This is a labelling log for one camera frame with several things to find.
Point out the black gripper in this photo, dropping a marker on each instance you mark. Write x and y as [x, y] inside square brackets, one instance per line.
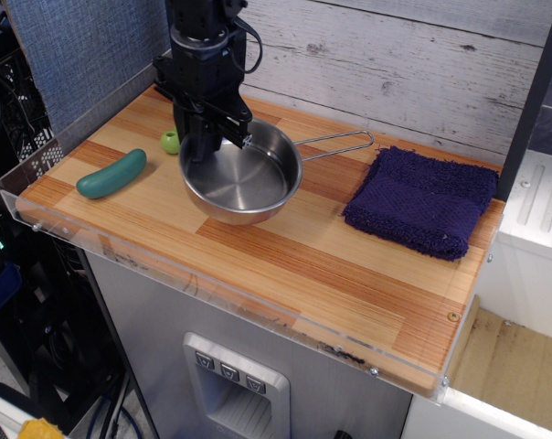
[207, 106]

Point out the stainless steel pot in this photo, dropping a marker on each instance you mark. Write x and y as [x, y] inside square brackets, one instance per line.
[248, 185]

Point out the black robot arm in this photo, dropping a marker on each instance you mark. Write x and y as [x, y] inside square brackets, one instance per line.
[212, 50]

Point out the green toy cucumber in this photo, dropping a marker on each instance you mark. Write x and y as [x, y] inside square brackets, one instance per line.
[114, 177]

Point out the blue fabric panel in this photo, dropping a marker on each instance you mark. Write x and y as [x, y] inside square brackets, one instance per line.
[89, 59]

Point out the clear acrylic table guard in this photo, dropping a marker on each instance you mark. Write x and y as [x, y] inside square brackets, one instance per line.
[304, 273]

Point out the silver toy fridge cabinet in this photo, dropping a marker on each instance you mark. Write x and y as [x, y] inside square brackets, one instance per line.
[208, 366]

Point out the purple folded towel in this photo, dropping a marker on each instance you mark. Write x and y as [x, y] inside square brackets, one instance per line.
[428, 205]

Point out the yellow object at corner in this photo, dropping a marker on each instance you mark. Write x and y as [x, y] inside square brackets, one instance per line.
[39, 429]

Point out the white toy sink unit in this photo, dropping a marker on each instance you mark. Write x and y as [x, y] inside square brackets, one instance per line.
[501, 377]

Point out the green handled toy spatula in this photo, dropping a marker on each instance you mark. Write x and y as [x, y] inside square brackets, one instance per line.
[170, 142]

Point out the dark right vertical post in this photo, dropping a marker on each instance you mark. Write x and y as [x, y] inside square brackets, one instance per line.
[527, 122]

